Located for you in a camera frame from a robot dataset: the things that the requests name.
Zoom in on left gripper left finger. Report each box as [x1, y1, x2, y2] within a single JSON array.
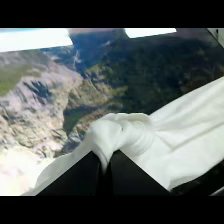
[[37, 150, 103, 197]]

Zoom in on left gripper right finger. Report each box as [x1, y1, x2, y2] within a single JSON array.
[[105, 149, 172, 197]]

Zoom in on white shirt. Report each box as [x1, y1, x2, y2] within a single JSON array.
[[22, 77, 224, 197]]

